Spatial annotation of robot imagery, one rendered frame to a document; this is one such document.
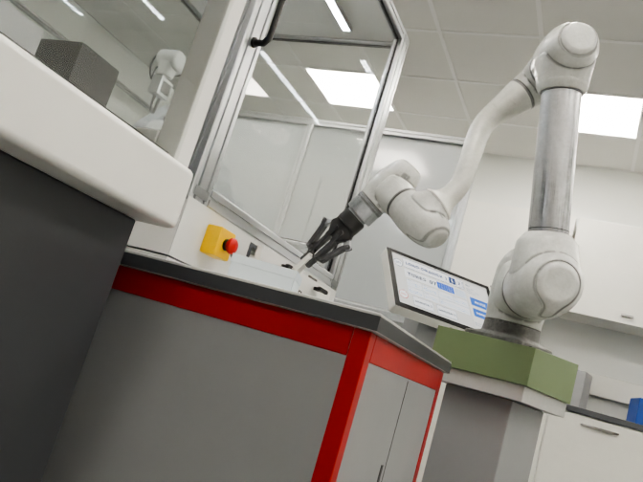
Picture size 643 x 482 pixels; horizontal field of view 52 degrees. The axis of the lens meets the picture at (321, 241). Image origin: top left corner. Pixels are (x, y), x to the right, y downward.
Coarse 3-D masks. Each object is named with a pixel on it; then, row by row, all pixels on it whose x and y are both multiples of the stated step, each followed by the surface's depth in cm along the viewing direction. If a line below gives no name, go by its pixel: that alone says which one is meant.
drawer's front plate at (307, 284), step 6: (306, 276) 211; (306, 282) 212; (312, 282) 216; (300, 288) 209; (306, 288) 213; (312, 288) 217; (324, 288) 226; (306, 294) 213; (312, 294) 218; (318, 294) 222
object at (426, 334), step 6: (408, 318) 264; (408, 324) 262; (414, 324) 257; (420, 324) 256; (408, 330) 261; (414, 330) 256; (420, 330) 255; (426, 330) 256; (432, 330) 258; (414, 336) 255; (420, 336) 255; (426, 336) 256; (432, 336) 257; (426, 342) 256; (432, 342) 257
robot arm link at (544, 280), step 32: (576, 32) 162; (544, 64) 167; (576, 64) 162; (544, 96) 169; (576, 96) 166; (544, 128) 167; (576, 128) 166; (544, 160) 165; (544, 192) 163; (544, 224) 162; (544, 256) 155; (576, 256) 158; (512, 288) 162; (544, 288) 152; (576, 288) 152
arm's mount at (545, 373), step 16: (448, 336) 177; (464, 336) 174; (480, 336) 171; (448, 352) 176; (464, 352) 173; (480, 352) 170; (496, 352) 167; (512, 352) 164; (528, 352) 161; (544, 352) 165; (464, 368) 171; (480, 368) 168; (496, 368) 165; (512, 368) 163; (528, 368) 160; (544, 368) 165; (560, 368) 172; (576, 368) 180; (528, 384) 159; (544, 384) 166; (560, 384) 173; (560, 400) 174
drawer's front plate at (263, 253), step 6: (258, 246) 177; (264, 246) 178; (258, 252) 177; (264, 252) 178; (270, 252) 181; (258, 258) 176; (264, 258) 179; (270, 258) 182; (276, 258) 185; (282, 258) 188; (276, 264) 185
